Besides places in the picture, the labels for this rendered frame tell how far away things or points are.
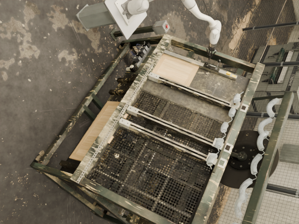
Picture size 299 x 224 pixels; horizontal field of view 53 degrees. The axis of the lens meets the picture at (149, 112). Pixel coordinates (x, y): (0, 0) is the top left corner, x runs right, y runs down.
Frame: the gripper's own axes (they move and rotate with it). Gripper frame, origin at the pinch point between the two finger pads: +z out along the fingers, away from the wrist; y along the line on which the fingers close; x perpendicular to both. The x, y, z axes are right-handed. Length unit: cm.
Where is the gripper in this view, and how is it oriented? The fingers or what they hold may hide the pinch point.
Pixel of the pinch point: (209, 57)
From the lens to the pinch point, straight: 372.4
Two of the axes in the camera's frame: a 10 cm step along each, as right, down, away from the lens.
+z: 0.2, 5.2, 8.5
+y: -8.9, -3.7, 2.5
